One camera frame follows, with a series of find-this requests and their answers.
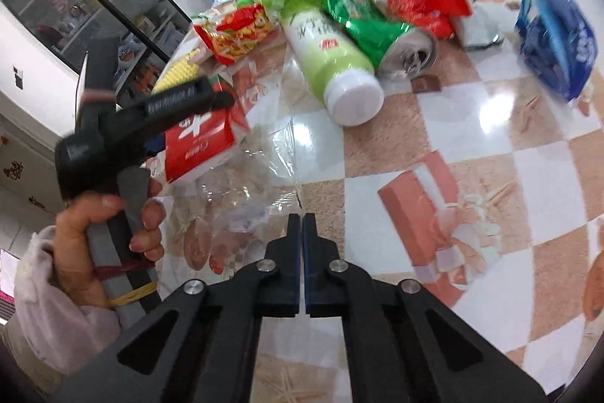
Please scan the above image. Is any red white tissue packet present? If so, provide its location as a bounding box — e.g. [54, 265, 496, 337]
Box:
[164, 76, 250, 183]

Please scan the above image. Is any clear plastic bag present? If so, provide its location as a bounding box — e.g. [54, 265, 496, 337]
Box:
[148, 47, 304, 296]

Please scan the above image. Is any red yellow snack packet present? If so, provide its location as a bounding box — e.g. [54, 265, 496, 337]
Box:
[194, 4, 276, 66]

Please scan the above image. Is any green white plastic bottle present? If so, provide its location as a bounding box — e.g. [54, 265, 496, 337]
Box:
[280, 9, 385, 127]

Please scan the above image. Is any green aluminium drink can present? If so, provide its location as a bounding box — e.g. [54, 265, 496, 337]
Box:
[322, 0, 436, 80]

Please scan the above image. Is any blue plastic bag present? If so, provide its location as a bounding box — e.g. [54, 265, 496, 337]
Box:
[515, 0, 598, 102]

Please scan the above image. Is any pink left sleeve forearm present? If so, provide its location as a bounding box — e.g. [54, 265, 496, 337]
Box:
[14, 226, 122, 374]

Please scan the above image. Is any person's left hand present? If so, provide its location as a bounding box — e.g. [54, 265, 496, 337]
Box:
[53, 179, 166, 309]

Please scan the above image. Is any checked patterned tablecloth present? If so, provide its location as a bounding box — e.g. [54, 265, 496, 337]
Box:
[169, 0, 603, 395]

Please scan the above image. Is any glass display cabinet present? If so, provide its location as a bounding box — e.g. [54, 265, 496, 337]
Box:
[2, 0, 190, 107]

